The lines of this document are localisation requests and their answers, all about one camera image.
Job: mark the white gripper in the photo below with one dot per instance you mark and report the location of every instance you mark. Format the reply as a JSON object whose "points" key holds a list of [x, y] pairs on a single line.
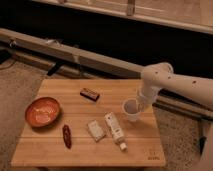
{"points": [[146, 96]]}

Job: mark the white ceramic cup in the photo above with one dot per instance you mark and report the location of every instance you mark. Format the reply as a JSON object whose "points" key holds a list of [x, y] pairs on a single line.
{"points": [[131, 109]]}

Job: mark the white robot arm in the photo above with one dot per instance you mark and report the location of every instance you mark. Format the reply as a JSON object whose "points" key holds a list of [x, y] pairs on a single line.
{"points": [[161, 76]]}

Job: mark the orange ceramic bowl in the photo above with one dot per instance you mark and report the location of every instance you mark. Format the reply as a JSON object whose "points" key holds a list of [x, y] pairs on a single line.
{"points": [[42, 112]]}

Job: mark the white tube with cap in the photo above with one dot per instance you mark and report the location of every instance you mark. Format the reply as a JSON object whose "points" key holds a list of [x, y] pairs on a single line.
{"points": [[116, 130]]}

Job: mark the brown chocolate bar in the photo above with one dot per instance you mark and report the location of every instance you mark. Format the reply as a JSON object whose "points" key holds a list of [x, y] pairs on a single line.
{"points": [[87, 93]]}

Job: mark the blue device on floor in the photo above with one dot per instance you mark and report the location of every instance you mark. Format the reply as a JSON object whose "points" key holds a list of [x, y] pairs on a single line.
{"points": [[202, 141]]}

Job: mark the wooden board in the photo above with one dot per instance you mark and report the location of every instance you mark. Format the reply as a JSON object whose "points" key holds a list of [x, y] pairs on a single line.
{"points": [[46, 147]]}

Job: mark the red chili pepper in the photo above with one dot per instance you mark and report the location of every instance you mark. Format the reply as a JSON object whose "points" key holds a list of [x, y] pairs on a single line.
{"points": [[67, 136]]}

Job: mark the black bracket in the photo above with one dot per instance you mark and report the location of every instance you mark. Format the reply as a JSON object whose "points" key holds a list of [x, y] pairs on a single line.
{"points": [[55, 68]]}

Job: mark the metal window rail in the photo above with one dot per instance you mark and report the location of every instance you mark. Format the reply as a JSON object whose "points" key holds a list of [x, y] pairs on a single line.
{"points": [[72, 54]]}

